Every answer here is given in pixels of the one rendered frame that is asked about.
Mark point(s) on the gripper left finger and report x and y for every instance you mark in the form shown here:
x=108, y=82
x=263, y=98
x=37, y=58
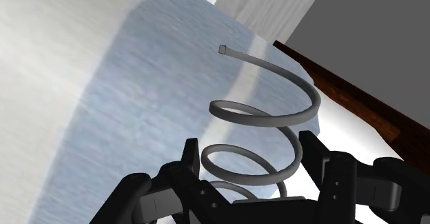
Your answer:
x=181, y=186

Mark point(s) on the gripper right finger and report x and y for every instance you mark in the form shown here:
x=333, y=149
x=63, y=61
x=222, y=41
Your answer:
x=339, y=176

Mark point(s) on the grey spiral coil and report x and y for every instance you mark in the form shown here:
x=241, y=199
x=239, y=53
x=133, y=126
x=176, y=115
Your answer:
x=304, y=115

